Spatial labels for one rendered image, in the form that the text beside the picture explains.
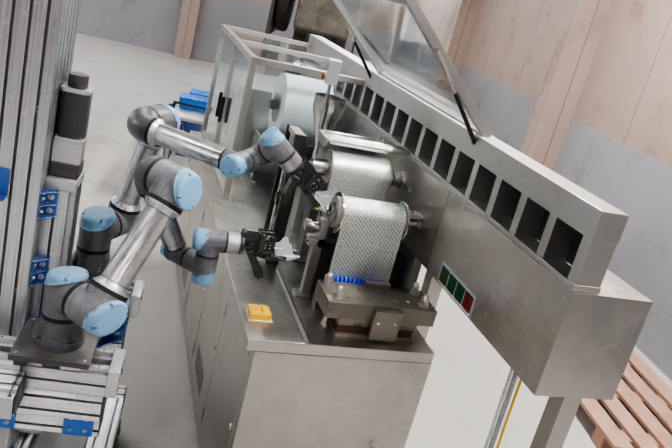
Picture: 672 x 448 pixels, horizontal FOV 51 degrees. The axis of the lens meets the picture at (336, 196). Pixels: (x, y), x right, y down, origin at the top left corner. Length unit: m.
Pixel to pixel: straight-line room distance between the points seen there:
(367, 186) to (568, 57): 4.60
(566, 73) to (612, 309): 5.28
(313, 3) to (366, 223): 5.23
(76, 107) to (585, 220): 1.47
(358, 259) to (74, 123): 1.05
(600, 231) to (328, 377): 1.06
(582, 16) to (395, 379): 5.11
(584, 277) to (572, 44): 5.33
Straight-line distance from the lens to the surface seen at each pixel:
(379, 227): 2.49
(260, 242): 2.36
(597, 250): 1.83
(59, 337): 2.21
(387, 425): 2.61
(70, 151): 2.28
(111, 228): 2.63
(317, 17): 7.52
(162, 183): 2.08
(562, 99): 7.12
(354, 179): 2.65
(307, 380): 2.39
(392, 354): 2.44
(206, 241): 2.33
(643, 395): 4.82
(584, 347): 1.95
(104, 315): 2.05
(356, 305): 2.36
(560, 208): 1.91
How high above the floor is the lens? 2.02
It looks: 17 degrees down
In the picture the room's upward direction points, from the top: 14 degrees clockwise
